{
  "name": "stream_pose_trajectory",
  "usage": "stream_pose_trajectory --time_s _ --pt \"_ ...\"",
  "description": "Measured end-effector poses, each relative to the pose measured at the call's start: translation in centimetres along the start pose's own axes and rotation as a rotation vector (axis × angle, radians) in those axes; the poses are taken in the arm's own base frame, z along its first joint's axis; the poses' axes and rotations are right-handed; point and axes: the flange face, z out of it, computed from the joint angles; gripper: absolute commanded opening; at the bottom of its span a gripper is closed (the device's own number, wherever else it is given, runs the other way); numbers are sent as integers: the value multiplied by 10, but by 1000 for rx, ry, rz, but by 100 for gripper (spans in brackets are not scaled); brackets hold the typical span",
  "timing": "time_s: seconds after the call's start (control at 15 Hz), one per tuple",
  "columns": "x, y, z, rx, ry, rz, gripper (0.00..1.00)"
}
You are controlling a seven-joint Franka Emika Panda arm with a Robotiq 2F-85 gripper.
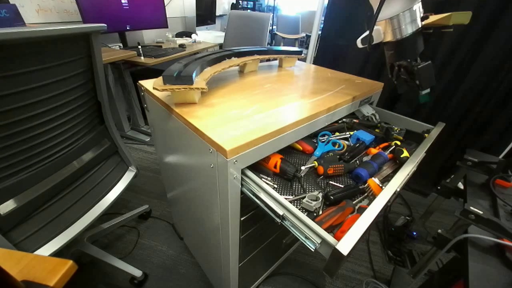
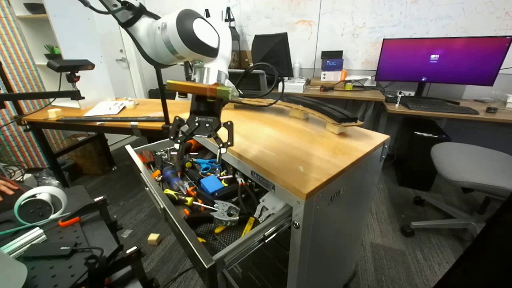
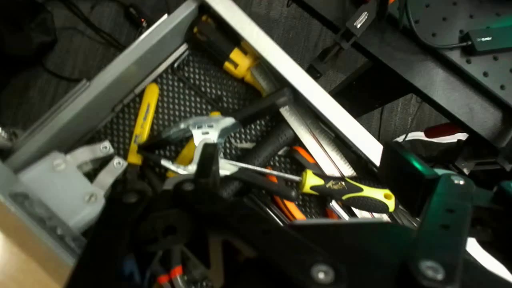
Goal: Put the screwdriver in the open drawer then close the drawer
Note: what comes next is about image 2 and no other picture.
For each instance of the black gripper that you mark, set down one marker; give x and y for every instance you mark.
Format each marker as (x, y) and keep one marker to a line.
(203, 121)

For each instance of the grey metal tool drawer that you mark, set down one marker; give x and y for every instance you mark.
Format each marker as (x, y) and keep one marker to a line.
(177, 218)

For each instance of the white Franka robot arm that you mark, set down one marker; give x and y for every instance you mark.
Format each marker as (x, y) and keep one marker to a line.
(177, 37)

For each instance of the yellow and black screwdriver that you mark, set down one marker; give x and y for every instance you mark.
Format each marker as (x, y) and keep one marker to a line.
(179, 196)

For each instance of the bystander hand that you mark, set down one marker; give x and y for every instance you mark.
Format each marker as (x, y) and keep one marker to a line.
(9, 189)

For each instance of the blue clamp tool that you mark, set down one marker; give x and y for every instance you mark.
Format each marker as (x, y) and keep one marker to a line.
(207, 165)

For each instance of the blue plastic box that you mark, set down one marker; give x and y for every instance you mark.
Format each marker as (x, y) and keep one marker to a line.
(212, 185)

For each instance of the black tripod pole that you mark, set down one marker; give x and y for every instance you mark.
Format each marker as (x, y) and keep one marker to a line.
(163, 98)

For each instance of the silver pliers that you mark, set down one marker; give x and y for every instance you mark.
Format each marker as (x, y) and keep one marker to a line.
(227, 210)

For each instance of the grey cabinet with wooden top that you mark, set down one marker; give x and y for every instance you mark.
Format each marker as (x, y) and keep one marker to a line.
(289, 145)

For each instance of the white plastic object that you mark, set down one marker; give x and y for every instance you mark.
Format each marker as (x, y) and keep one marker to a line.
(270, 205)

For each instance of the grey equipment box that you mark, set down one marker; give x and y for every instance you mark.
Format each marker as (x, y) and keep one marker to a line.
(254, 81)

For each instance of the small wooden block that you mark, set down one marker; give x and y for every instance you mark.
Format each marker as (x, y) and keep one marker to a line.
(155, 239)

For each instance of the white paper sheet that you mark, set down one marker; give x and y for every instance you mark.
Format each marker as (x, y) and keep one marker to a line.
(107, 109)

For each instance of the curved wooden piece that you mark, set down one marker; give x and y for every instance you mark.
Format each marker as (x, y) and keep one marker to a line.
(299, 109)

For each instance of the brown box under desk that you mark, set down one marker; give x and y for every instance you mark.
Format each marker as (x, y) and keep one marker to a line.
(91, 157)

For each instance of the white flat box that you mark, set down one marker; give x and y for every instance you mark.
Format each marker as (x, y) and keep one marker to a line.
(292, 85)

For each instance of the black monitor seen from behind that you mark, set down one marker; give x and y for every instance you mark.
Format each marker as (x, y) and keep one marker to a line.
(273, 53)

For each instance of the wooden desk with black legs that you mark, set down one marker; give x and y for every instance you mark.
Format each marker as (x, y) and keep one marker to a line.
(81, 121)

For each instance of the black curved strip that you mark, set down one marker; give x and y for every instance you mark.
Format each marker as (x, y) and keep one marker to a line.
(331, 109)

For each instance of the blue and white box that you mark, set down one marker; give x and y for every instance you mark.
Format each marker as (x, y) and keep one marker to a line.
(332, 61)

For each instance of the small yellow ball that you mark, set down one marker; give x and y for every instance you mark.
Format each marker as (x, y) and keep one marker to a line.
(348, 85)

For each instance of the white and green tape roll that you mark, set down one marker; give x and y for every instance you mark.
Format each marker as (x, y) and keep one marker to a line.
(39, 205)

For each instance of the small green potted plant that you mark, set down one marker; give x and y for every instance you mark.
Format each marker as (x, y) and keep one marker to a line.
(54, 52)

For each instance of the long wooden office desk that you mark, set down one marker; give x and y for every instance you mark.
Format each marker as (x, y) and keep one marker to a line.
(385, 97)

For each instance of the silver aluminium extrusion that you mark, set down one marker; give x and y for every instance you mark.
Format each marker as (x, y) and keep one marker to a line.
(22, 241)

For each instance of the white shelf unit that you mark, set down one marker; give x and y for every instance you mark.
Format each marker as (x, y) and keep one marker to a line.
(35, 33)

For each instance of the black keyboard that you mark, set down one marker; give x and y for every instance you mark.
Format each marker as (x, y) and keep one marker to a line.
(441, 106)

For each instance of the computer monitor with purple screen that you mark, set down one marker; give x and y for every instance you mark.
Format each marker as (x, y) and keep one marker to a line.
(443, 58)

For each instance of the grey office chair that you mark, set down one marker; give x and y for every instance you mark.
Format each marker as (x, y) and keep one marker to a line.
(470, 169)

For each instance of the black computer mouse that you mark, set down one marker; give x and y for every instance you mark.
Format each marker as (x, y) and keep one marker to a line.
(492, 109)

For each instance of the taped yellow-green wrist camera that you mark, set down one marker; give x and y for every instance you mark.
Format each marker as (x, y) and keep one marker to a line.
(201, 90)

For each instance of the black printer enclosure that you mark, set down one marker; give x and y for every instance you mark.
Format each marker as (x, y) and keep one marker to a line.
(236, 45)

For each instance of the black stereo camera on stand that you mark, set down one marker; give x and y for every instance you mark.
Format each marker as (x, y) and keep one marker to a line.
(71, 65)

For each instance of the black optical breadboard frame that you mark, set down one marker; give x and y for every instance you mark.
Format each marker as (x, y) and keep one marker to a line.
(70, 257)

